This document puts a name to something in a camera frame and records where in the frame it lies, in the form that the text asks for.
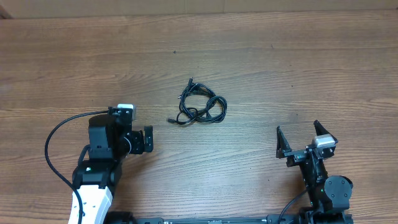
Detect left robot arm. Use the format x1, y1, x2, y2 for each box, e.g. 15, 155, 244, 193
68, 110, 154, 224

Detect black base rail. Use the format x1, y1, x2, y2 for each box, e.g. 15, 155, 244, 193
105, 211, 354, 224

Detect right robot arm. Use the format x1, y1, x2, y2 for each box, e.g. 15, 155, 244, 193
276, 120, 353, 223

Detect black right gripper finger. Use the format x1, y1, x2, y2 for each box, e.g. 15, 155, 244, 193
313, 120, 338, 143
276, 126, 292, 159

